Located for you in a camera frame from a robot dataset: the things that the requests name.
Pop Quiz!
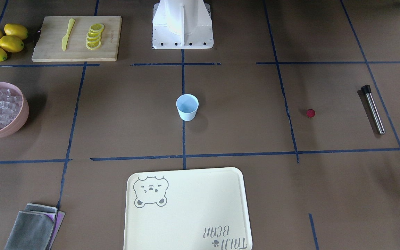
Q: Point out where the red strawberry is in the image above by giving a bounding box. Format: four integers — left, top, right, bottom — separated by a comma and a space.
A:
306, 109, 316, 118

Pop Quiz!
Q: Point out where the yellow lemon middle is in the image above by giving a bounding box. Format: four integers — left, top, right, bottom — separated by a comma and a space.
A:
0, 35, 24, 53

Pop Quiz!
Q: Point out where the lemon slice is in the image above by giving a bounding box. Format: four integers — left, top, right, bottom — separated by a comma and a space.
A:
85, 41, 102, 50
86, 32, 101, 40
85, 36, 101, 44
89, 23, 105, 34

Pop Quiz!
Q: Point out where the yellow plastic knife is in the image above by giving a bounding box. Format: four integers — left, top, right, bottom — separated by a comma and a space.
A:
61, 18, 75, 51

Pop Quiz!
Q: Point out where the cream bear serving tray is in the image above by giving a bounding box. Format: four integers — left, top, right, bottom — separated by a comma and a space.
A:
123, 167, 253, 250

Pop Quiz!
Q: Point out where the wooden cutting board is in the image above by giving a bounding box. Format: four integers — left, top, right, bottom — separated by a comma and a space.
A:
32, 16, 122, 62

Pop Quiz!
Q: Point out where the lemon slice top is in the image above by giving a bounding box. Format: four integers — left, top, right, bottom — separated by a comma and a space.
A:
89, 23, 105, 34

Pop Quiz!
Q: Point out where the steel muddler black tip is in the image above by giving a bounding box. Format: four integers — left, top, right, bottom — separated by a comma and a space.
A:
361, 84, 385, 135

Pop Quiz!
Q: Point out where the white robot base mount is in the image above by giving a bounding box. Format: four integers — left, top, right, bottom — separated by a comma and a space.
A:
151, 0, 214, 49

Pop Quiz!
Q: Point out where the light blue plastic cup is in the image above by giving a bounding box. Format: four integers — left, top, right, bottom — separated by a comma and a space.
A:
176, 94, 199, 122

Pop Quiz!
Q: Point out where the grey folded cloth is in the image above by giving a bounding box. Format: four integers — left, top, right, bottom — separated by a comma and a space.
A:
4, 203, 65, 250

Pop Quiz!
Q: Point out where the pink bowl of ice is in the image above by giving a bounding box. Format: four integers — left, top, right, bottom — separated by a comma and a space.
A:
0, 82, 29, 138

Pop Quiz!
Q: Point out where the lemon slice bottom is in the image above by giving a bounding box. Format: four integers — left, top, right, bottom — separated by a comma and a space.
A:
85, 41, 102, 50

